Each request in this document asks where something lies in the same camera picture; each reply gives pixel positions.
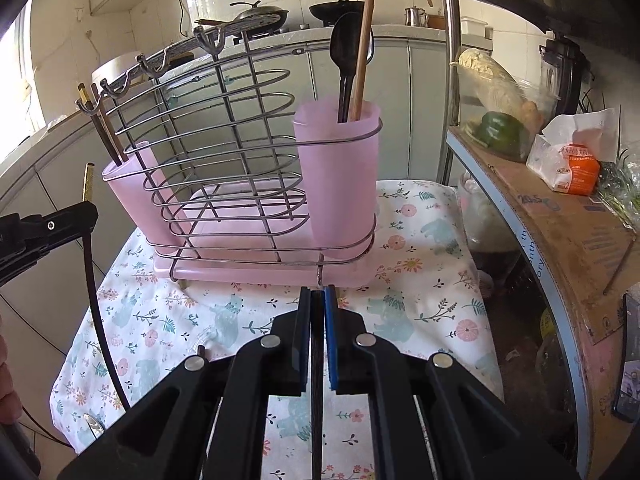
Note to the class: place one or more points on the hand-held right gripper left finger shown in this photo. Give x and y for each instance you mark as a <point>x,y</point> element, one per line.
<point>301,345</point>

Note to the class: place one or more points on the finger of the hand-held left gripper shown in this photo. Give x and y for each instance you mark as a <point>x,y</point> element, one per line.
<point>60,222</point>

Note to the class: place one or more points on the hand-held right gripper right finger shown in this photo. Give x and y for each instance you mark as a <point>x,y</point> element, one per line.
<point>331,342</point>

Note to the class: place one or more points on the dark chopstick with gold tip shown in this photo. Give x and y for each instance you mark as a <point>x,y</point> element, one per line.
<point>90,280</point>
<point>97,125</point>

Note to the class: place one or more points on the pink plastic cup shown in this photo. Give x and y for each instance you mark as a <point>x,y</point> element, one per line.
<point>340,185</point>
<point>130,195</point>

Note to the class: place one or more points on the brown wooden chopstick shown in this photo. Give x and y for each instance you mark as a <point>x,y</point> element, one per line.
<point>107,125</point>

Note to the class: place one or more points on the black plastic spoon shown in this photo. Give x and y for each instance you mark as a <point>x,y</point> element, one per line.
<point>344,45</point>

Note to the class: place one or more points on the light wooden chopstick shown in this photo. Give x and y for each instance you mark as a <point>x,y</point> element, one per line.
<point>364,35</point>

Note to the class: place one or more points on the person's left hand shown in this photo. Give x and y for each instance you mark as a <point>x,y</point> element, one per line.
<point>7,385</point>

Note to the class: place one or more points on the metal utensil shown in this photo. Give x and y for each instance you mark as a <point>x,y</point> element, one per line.
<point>93,426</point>

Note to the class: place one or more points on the floral tablecloth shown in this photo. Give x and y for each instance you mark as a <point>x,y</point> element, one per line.
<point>425,280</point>

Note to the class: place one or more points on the window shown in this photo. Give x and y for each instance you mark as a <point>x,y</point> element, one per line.
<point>15,85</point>

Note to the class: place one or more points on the clear plastic jar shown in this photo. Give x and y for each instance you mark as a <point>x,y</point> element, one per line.
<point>480,210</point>

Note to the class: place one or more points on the cardboard sheet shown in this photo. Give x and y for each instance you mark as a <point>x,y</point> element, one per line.
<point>575,240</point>

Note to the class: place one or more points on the green bell pepper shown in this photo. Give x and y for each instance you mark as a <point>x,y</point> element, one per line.
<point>500,130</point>

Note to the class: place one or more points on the metal shelf rack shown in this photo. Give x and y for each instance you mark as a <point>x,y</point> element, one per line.
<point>452,85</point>

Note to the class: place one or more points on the wok with lid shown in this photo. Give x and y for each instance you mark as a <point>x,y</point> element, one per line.
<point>260,12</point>

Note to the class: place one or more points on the white bag with orange label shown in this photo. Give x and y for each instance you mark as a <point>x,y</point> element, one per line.
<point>570,170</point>

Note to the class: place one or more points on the dark flat device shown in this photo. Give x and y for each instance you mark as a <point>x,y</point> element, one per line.
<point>629,360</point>

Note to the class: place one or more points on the green herbs in plastic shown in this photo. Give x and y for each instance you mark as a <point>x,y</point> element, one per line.
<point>617,175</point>

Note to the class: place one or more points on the black wok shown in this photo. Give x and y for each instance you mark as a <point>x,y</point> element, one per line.
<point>330,10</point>

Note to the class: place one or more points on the metal kettle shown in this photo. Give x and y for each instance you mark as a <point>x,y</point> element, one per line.
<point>415,16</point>

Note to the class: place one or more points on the copper pot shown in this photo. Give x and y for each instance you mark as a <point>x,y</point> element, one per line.
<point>438,21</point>

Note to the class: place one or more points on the white container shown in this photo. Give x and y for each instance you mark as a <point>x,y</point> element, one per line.
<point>472,26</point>

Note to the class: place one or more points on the black blender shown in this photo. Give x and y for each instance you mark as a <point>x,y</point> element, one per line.
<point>560,75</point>

